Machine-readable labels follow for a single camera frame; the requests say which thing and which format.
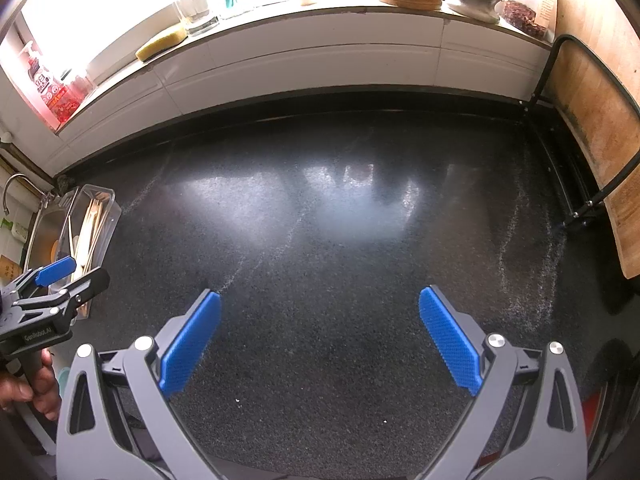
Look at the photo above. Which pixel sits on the clear drinking glass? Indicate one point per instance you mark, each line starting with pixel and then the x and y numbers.
pixel 197 17

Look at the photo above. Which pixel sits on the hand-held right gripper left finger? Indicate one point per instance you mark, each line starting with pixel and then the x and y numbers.
pixel 192 340

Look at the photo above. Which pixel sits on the red jar with dark lid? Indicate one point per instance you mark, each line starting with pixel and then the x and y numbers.
pixel 77 90

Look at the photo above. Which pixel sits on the light wooden chopstick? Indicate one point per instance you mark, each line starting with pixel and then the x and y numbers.
pixel 92 235
pixel 97 230
pixel 86 235

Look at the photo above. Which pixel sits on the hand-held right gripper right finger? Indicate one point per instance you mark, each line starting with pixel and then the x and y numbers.
pixel 450 340

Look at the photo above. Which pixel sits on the red plastic object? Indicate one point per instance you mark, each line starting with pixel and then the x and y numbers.
pixel 592 410

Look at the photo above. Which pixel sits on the steel sink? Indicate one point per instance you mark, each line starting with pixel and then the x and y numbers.
pixel 45 232

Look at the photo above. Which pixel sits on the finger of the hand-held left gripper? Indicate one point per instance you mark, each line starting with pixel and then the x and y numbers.
pixel 90 282
pixel 57 266

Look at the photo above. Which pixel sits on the yellow sponge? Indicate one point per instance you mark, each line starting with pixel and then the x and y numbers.
pixel 160 42

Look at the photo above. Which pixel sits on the person's left hand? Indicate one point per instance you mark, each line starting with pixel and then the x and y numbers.
pixel 47 390

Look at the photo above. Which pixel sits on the metal faucet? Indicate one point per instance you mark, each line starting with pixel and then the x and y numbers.
pixel 15 177

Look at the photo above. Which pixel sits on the red soap pump bottle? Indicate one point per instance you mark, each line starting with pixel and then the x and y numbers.
pixel 42 82

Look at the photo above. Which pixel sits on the black metal rack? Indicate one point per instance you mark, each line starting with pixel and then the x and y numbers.
pixel 630 95

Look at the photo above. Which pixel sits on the clear plastic container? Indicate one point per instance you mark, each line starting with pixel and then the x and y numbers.
pixel 107 205

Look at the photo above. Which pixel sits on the wooden cutting board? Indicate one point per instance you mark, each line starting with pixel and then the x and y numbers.
pixel 600 85

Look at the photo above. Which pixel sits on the teal cup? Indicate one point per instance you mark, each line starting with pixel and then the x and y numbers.
pixel 62 379

